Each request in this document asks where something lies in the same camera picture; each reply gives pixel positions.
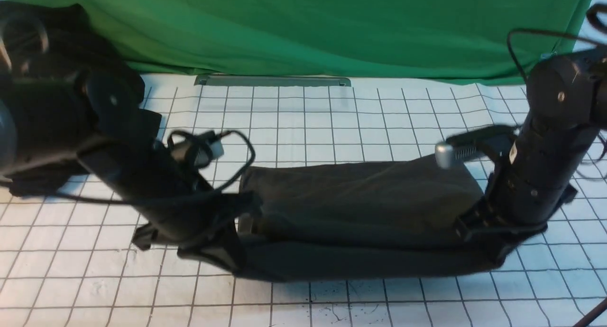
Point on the gray metal bar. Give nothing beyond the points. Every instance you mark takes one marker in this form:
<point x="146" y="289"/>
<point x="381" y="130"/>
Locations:
<point x="271" y="81"/>

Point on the black crumpled garment pile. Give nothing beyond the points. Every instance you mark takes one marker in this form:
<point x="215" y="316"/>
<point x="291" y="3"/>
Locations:
<point x="64" y="90"/>

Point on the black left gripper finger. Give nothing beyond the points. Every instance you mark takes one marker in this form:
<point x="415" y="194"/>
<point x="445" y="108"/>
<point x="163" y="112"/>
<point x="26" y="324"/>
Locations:
<point x="222" y="249"/>

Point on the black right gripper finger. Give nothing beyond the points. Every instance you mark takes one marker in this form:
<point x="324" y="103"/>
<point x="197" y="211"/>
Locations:
<point x="505" y="240"/>

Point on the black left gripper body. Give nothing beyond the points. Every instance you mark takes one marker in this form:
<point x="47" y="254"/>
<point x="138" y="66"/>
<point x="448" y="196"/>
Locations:
<point x="180" y="207"/>

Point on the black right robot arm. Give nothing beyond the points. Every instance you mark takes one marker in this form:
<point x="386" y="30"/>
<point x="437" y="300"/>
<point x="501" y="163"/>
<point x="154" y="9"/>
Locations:
<point x="568" y="88"/>

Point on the metal binder clip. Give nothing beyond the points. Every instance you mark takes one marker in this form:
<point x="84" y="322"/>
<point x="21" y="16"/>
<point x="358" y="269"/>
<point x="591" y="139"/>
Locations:
<point x="546" y="56"/>

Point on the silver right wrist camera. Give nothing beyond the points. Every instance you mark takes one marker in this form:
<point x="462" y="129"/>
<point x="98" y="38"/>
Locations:
<point x="492" y="141"/>

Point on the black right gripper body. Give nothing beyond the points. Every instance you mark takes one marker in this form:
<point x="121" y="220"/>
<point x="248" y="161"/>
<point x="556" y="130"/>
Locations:
<point x="532" y="179"/>

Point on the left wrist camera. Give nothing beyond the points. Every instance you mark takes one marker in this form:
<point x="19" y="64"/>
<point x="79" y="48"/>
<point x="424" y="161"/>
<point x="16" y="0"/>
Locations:
<point x="195" y="151"/>

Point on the green backdrop cloth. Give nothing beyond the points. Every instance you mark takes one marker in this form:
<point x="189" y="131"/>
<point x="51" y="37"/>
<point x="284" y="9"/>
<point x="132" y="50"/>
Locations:
<point x="456" y="41"/>

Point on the gray long-sleeve top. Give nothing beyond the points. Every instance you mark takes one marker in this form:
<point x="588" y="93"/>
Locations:
<point x="355" y="221"/>

